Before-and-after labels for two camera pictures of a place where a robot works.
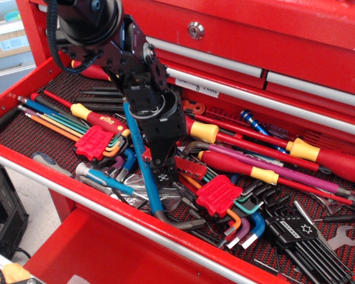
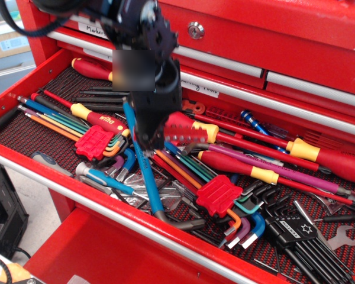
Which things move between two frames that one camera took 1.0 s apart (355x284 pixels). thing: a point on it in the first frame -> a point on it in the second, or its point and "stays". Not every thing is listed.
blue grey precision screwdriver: x=102 y=178 stays
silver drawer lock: x=196 y=30 stays
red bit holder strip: x=194 y=169 -> x=178 y=130
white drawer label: x=197 y=88 stays
